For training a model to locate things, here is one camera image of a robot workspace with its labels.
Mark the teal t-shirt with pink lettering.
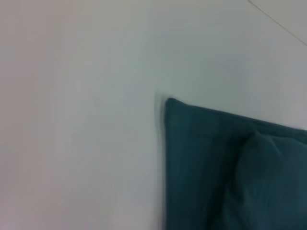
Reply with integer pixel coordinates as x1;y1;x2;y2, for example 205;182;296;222
165;97;307;230

